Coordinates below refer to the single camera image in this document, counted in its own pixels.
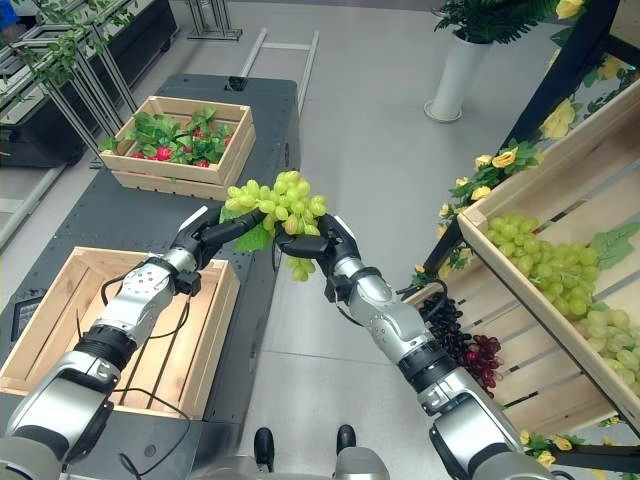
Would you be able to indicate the grey label plate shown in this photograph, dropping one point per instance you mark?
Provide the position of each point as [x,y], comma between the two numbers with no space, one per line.
[27,312]

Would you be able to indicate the white tall floor vase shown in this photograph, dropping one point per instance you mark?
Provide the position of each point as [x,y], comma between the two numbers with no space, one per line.
[457,75]

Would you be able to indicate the empty wooden slat crate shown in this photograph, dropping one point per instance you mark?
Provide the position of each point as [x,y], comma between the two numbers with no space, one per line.
[55,325]

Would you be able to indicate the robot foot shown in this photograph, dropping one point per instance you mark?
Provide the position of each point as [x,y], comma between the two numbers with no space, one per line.
[264,445]
[346,437]

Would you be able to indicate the strawberry plants with red berries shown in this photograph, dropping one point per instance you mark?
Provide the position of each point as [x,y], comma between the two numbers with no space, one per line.
[160,132]

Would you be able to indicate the aluminium profile stand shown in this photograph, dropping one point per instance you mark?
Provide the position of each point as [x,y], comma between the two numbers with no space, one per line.
[215,25]

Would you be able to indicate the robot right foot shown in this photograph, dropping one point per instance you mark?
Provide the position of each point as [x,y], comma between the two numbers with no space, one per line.
[346,437]

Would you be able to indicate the green fern plant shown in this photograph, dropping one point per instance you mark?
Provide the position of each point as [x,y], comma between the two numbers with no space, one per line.
[492,17]

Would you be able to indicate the yellow rose garland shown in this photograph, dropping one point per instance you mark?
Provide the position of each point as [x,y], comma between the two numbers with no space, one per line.
[547,447]
[505,160]

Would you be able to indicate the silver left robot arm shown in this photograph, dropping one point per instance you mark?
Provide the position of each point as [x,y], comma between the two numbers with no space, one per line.
[80,395]

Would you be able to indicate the black cabinet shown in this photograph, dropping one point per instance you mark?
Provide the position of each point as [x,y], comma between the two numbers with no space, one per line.
[145,35]

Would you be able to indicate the grey robot torso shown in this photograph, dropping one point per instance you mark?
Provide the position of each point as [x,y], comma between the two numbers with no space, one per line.
[310,465]

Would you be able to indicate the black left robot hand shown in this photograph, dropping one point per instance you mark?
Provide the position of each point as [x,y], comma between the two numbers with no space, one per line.
[210,235]

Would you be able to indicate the green grape leaf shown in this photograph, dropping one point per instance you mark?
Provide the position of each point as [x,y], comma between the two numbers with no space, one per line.
[617,245]

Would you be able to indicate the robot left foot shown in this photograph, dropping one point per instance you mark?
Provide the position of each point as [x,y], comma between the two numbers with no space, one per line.
[264,445]

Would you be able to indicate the aluminium profile rack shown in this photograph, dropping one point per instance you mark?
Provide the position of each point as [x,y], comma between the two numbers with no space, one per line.
[95,85]

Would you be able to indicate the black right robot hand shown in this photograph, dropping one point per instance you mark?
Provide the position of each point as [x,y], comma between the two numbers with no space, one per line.
[345,245]

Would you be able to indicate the black grape bunch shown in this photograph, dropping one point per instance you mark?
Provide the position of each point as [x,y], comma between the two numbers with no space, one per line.
[445,325]

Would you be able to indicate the dark grey table cart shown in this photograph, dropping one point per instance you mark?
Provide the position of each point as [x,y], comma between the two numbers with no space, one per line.
[135,220]

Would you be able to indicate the small black device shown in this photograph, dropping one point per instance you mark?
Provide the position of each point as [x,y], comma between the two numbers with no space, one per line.
[236,84]

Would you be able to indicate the green ivy garland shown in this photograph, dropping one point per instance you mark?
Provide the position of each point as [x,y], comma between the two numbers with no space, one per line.
[65,45]

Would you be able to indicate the green grape bunch with leaf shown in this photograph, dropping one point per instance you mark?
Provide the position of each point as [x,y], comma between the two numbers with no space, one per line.
[285,197]

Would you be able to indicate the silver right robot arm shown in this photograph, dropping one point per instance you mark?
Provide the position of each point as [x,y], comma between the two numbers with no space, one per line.
[400,325]

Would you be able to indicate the white floor rail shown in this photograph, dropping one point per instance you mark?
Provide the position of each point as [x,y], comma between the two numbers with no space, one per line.
[27,200]

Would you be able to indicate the red grape bunch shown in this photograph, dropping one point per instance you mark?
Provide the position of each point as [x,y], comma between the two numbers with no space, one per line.
[482,360]

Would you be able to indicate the black metal shelf frame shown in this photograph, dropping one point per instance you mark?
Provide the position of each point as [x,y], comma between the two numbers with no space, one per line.
[565,65]

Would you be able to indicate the wooden crate with strawberry plants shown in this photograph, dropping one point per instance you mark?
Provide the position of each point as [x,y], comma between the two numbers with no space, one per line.
[150,172]

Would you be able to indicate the large tilted wooden display crate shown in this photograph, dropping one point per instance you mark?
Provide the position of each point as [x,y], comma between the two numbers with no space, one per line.
[575,165]

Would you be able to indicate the aluminium ladder frame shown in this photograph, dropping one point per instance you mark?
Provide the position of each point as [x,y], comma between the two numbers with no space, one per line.
[307,65]

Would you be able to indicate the tilted wooden slat display crate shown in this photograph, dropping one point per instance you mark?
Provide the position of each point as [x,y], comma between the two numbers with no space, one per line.
[540,370]

